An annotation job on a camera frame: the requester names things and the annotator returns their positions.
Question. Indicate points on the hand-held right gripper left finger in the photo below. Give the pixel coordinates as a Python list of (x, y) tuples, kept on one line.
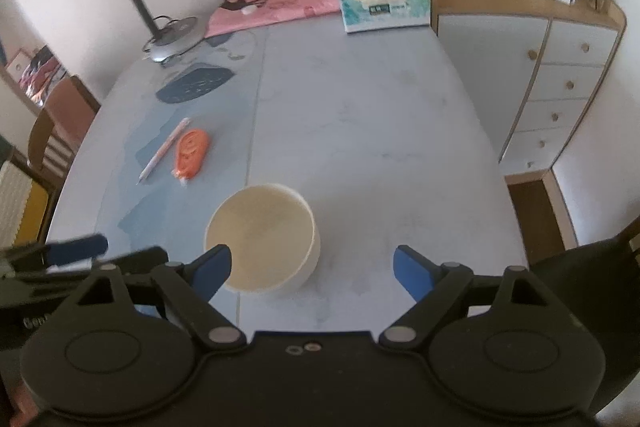
[(212, 269)]

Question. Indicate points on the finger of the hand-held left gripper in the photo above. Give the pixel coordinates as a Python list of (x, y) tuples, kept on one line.
[(80, 248), (135, 259)]

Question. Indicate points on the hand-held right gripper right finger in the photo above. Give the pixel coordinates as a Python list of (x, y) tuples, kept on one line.
[(412, 269)]

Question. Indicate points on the cream bowl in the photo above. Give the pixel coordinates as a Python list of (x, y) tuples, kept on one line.
[(262, 237)]

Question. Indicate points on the yellow and white stool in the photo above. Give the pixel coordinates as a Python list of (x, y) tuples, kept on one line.
[(22, 207)]

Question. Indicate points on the pink pen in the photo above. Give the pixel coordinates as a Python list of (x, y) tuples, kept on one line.
[(162, 149)]

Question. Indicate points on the wooden chair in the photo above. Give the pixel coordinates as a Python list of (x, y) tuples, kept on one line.
[(55, 137)]

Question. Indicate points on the orange correction tape dispenser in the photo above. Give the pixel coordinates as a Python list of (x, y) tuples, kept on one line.
[(191, 152)]

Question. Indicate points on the white and wood cabinet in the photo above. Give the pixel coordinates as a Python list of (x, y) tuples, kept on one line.
[(540, 72)]

